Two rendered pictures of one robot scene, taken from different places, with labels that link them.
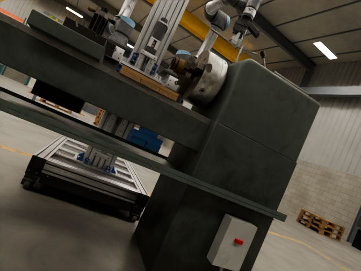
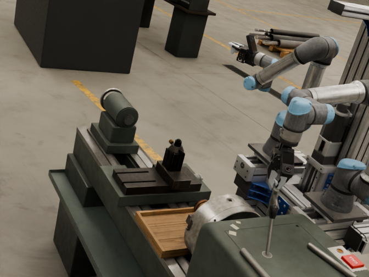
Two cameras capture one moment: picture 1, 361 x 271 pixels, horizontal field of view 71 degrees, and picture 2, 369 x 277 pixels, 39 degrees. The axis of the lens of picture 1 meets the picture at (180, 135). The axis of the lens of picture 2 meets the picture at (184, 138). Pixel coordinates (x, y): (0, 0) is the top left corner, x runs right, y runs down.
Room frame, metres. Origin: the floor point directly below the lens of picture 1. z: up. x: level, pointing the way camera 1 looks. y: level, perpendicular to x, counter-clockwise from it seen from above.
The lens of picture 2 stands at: (0.76, -1.72, 2.27)
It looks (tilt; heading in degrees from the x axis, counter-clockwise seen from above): 24 degrees down; 76
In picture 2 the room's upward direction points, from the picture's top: 15 degrees clockwise
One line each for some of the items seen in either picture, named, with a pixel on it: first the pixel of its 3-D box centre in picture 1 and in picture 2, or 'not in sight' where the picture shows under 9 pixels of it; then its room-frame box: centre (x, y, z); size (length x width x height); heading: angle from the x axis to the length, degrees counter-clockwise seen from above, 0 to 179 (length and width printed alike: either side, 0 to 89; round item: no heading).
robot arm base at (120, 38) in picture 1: (119, 40); (278, 144); (1.89, 0.72, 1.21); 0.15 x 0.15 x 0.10
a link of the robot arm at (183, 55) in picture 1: (182, 59); (350, 174); (2.05, 0.24, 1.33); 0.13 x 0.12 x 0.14; 111
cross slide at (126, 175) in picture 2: (86, 44); (157, 179); (1.27, 0.62, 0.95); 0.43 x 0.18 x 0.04; 20
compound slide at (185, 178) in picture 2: (95, 41); (172, 173); (1.34, 0.62, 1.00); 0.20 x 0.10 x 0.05; 110
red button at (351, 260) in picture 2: not in sight; (352, 261); (1.82, -0.32, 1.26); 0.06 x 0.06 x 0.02; 20
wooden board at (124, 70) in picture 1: (143, 86); (182, 230); (1.37, 0.29, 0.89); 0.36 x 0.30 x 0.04; 20
